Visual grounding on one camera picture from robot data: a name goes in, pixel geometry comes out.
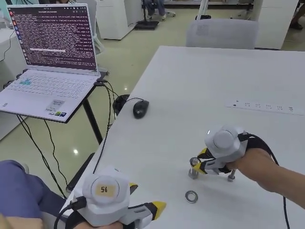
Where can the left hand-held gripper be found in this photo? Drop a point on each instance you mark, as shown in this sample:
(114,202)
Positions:
(104,205)

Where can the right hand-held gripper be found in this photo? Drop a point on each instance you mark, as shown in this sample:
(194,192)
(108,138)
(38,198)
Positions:
(225,144)

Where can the large metal washer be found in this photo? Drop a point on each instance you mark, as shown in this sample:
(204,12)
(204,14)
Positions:
(195,161)
(191,196)

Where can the large metal bolt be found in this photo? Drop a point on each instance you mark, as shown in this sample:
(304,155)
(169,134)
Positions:
(193,173)

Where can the small metal bolt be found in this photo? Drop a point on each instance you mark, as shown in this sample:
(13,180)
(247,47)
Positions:
(231,177)

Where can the person's right forearm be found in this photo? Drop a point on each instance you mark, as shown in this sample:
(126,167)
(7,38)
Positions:
(283,181)

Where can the person's left forearm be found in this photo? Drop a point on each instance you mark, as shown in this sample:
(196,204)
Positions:
(19,223)

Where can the person's left hand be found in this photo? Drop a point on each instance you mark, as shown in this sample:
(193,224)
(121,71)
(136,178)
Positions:
(107,225)

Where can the person's right hand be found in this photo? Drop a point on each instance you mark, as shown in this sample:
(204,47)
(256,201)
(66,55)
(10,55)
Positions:
(252,164)

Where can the white power strip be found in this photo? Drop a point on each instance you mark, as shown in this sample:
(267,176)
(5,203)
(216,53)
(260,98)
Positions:
(264,106)

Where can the black computer mouse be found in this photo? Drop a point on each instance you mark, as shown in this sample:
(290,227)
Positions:
(140,109)

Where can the black laptop stand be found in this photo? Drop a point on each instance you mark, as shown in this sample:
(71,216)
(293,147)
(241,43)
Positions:
(91,119)

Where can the black round object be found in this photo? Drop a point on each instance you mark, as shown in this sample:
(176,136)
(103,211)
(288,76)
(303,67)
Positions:
(119,103)

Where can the person's body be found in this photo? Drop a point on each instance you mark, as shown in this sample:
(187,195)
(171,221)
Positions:
(21,188)

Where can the grey office chair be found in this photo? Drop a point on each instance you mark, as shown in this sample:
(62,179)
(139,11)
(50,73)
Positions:
(221,33)

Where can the black floor stand base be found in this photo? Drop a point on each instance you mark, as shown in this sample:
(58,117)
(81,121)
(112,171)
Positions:
(146,25)

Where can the white desk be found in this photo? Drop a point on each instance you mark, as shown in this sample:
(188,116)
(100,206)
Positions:
(276,23)

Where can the white laptop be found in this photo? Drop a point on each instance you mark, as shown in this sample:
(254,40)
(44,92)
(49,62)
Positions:
(47,71)

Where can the white cabinet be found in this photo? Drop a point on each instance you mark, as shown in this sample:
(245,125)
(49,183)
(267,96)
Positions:
(116,19)

